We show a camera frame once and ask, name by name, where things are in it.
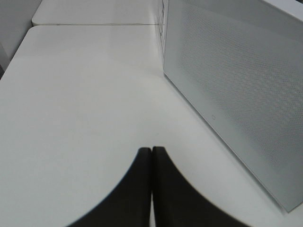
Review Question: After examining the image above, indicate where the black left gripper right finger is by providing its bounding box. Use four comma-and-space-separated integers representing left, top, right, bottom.
152, 147, 239, 227

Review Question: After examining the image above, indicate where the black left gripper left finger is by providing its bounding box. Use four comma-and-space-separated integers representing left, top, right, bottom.
70, 148, 152, 227

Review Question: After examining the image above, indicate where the white microwave door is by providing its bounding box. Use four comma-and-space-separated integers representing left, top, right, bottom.
164, 0, 303, 211

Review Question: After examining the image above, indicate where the white microwave oven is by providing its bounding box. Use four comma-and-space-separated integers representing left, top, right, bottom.
157, 0, 303, 18

